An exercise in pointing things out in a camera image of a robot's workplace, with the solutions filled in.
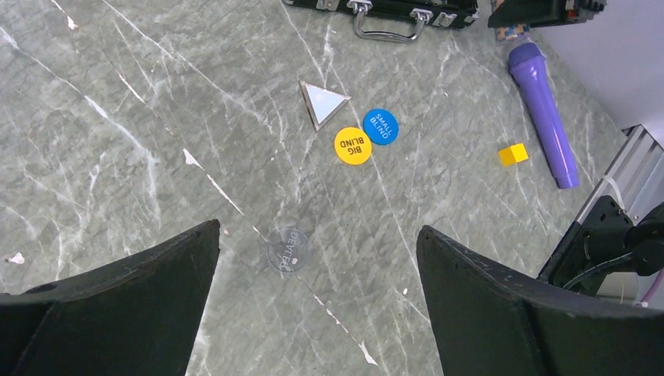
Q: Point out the white triangle dealer piece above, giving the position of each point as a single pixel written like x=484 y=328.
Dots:
x=322 y=104

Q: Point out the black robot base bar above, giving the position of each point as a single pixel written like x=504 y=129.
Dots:
x=605 y=242

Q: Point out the clear round dealer button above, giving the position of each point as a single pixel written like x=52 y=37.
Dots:
x=288 y=249

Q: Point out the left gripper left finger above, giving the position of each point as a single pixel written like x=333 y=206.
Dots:
x=138 y=315

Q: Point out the purple cylinder tool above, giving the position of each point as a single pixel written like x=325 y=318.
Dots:
x=528 y=68

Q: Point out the yellow round button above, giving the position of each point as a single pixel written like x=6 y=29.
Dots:
x=352 y=146

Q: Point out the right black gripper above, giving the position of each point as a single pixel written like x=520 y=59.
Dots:
x=544 y=13

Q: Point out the blue round button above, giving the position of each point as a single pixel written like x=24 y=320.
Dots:
x=381 y=126

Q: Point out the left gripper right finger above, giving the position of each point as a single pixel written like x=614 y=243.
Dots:
x=489 y=319

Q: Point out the yellow cube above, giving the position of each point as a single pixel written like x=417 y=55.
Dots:
x=513 y=154

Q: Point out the black aluminium poker case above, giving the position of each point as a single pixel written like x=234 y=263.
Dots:
x=445 y=14

